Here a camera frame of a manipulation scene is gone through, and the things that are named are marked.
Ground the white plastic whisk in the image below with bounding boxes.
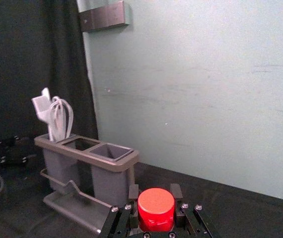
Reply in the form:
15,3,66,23
48,96,73,142

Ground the grey utensil holder with tray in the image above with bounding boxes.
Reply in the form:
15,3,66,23
34,133,140,235

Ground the white plastic spatula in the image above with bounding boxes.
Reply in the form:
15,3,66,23
31,87,52,141

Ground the black table cloth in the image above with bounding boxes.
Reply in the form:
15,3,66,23
0,138,283,238

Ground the steel wall bracket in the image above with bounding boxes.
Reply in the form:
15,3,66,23
78,0,133,33

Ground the black curtain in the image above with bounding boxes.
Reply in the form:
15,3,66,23
0,0,99,164

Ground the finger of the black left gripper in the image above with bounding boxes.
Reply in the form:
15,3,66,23
0,136,32,152
0,153,37,170

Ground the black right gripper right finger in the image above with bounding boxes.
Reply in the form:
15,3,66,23
170,183,214,238

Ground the red cylindrical cap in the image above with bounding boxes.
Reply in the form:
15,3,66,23
137,187,176,233

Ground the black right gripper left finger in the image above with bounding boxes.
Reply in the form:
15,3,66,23
101,184,140,238

